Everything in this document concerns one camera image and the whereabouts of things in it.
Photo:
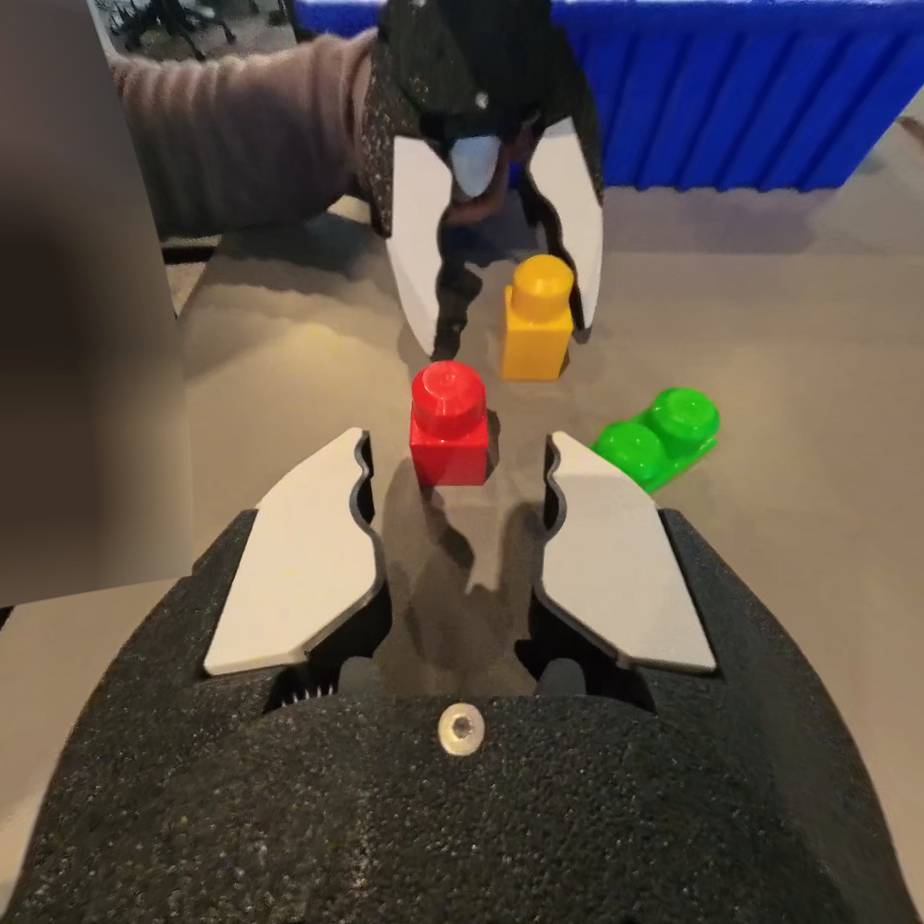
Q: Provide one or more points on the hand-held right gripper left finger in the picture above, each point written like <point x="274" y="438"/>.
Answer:
<point x="303" y="570"/>

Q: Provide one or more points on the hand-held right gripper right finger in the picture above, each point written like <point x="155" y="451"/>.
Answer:
<point x="621" y="577"/>

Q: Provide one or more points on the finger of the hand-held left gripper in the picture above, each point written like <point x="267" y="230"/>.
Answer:
<point x="577" y="188"/>
<point x="415" y="216"/>

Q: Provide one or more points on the yellow tall one-stud block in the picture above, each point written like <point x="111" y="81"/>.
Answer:
<point x="534" y="339"/>

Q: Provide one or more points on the blue plastic bin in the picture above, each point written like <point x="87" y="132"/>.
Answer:
<point x="722" y="94"/>

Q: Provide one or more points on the red tall one-stud block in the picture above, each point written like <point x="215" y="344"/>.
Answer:
<point x="447" y="447"/>

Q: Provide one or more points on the person's left hand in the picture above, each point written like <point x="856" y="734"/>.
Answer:
<point x="505" y="184"/>

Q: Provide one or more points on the green flat two-stud block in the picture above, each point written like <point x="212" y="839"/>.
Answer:
<point x="650" y="447"/>

